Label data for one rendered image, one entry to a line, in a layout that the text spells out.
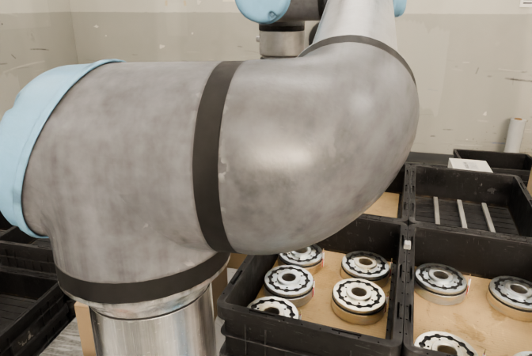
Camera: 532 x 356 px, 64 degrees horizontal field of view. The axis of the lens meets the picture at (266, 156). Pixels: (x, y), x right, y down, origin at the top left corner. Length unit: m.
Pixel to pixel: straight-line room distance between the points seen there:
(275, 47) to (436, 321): 0.59
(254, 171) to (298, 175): 0.02
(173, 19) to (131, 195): 4.17
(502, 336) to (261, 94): 0.79
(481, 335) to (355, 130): 0.74
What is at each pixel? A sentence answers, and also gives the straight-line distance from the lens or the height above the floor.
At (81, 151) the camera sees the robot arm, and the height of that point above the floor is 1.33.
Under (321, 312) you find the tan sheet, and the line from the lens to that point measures 0.90.
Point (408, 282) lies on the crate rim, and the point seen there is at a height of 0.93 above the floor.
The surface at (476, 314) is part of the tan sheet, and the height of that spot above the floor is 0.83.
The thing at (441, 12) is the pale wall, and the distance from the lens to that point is 4.01.
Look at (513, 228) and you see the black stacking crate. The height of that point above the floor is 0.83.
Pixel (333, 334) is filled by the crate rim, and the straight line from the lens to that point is 0.70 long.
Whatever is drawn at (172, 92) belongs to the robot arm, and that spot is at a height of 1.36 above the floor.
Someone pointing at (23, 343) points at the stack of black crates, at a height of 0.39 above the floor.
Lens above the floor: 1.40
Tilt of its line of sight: 20 degrees down
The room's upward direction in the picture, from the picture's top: straight up
